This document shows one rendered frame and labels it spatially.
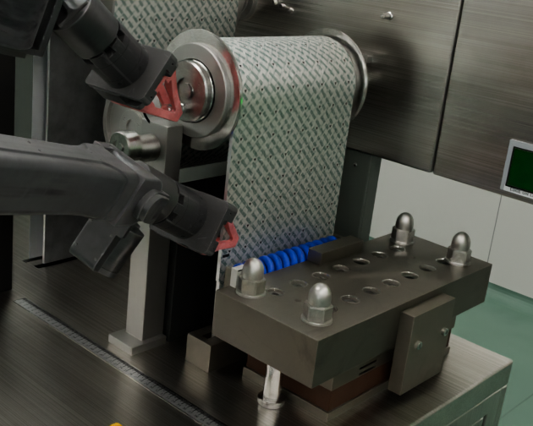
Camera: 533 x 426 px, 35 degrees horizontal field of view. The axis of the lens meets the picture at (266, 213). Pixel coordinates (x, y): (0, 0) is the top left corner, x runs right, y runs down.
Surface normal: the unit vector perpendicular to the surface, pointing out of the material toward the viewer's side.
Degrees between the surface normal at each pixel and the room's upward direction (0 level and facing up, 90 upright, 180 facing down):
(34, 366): 0
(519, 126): 90
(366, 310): 0
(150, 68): 51
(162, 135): 90
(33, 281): 0
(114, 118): 90
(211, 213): 60
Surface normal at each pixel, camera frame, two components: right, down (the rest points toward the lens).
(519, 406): 0.11, -0.94
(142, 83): -0.45, -0.46
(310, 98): 0.73, 0.29
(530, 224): -0.67, 0.17
